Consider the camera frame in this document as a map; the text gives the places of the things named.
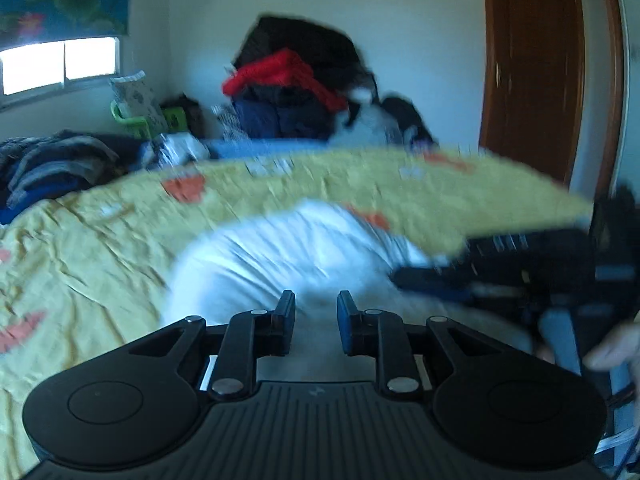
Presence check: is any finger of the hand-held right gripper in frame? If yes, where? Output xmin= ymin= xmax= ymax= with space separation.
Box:
xmin=462 ymin=231 xmax=536 ymax=263
xmin=391 ymin=262 xmax=531 ymax=307

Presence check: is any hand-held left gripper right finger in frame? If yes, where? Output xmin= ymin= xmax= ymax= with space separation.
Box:
xmin=336 ymin=290 xmax=507 ymax=396

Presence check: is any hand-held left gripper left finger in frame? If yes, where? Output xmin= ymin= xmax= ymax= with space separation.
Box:
xmin=127 ymin=290 xmax=297 ymax=402

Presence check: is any white down jacket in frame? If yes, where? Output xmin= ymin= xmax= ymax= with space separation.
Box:
xmin=162 ymin=199 xmax=536 ymax=383

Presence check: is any person's right hand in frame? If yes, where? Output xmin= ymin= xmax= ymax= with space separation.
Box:
xmin=584 ymin=321 xmax=640 ymax=372

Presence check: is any blue knitted blanket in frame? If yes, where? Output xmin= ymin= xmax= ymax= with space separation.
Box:
xmin=206 ymin=138 xmax=328 ymax=159

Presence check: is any brown wooden door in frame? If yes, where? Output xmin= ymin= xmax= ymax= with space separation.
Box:
xmin=477 ymin=0 xmax=626 ymax=196

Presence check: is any white plastic bag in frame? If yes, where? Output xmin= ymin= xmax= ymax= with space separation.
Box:
xmin=150 ymin=132 xmax=211 ymax=166

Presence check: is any black and white patterned cloth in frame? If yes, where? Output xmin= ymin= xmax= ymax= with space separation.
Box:
xmin=212 ymin=104 xmax=251 ymax=142

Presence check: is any navy jacket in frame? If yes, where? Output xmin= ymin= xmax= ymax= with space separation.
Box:
xmin=231 ymin=86 xmax=346 ymax=141

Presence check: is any yellow floral bedsheet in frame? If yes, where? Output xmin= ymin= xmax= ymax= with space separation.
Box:
xmin=0 ymin=147 xmax=597 ymax=467

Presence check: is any dark bag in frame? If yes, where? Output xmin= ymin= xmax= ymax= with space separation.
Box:
xmin=159 ymin=93 xmax=206 ymax=137

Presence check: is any red jacket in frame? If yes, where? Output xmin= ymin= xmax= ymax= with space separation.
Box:
xmin=222 ymin=49 xmax=348 ymax=111

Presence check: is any grey patterned pillow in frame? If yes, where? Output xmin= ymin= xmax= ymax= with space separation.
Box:
xmin=110 ymin=71 xmax=168 ymax=128

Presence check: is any dark striped blanket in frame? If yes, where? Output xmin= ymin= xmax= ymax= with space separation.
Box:
xmin=0 ymin=130 xmax=151 ymax=223

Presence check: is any black jacket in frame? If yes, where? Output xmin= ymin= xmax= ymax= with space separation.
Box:
xmin=232 ymin=14 xmax=376 ymax=91

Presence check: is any window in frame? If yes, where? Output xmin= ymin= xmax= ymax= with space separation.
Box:
xmin=0 ymin=35 xmax=123 ymax=111

